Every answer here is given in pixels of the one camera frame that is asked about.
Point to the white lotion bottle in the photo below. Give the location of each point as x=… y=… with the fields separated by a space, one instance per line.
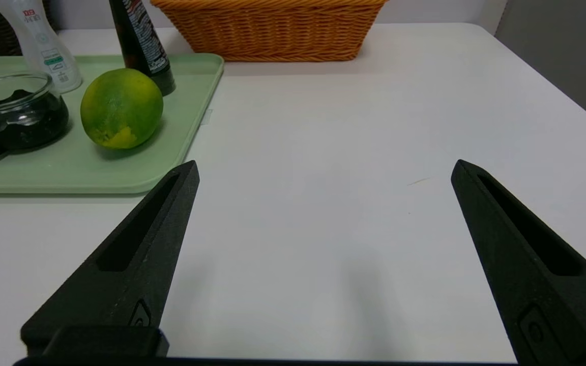
x=44 y=51

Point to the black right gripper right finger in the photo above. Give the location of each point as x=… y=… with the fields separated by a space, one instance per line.
x=542 y=284

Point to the green citrus fruit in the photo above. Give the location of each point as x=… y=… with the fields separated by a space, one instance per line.
x=120 y=107

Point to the black cosmetic tube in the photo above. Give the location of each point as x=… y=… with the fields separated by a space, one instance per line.
x=140 y=40

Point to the orange wicker basket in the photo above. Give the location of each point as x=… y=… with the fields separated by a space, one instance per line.
x=272 y=30

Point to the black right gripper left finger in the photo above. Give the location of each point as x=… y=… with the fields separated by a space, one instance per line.
x=135 y=269

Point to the light green plastic tray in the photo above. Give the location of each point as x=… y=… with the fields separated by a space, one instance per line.
x=69 y=168

